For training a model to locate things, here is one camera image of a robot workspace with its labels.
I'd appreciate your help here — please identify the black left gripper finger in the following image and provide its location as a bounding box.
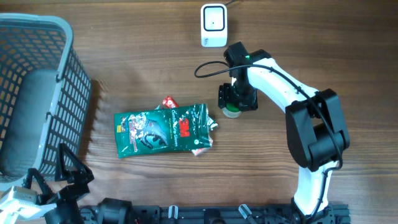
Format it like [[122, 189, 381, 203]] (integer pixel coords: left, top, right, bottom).
[[55, 143, 93, 184], [22, 167, 52, 203]]

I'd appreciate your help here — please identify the green lid jar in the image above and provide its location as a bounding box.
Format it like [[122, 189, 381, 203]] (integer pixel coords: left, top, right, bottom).
[[222, 103, 242, 118]]

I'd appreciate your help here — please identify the green 3M gloves package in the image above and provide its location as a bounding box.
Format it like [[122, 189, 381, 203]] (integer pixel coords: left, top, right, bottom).
[[114, 104, 212, 158]]

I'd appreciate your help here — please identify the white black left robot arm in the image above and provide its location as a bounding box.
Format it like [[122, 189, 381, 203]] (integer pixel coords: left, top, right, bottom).
[[22, 143, 135, 223]]

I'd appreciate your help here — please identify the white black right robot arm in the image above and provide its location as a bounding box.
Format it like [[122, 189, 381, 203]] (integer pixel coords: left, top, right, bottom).
[[218, 42, 350, 223]]

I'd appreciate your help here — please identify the white barcode scanner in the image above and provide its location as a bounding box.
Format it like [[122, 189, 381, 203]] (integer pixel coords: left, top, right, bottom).
[[200, 3, 228, 47]]

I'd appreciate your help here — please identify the red white small packet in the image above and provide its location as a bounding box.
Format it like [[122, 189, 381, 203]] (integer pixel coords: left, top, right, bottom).
[[191, 137, 213, 156]]

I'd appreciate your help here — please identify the red candy bar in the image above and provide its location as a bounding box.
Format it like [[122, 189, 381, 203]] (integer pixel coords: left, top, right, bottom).
[[162, 96, 179, 109]]

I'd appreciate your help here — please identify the grey plastic shopping basket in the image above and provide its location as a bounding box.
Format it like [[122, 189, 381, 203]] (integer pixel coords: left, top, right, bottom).
[[1, 13, 92, 190]]

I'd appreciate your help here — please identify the black right camera cable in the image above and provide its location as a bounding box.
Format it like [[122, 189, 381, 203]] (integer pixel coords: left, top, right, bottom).
[[193, 60, 344, 218]]

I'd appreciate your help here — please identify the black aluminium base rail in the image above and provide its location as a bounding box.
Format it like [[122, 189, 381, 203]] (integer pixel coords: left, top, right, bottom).
[[79, 203, 352, 224]]

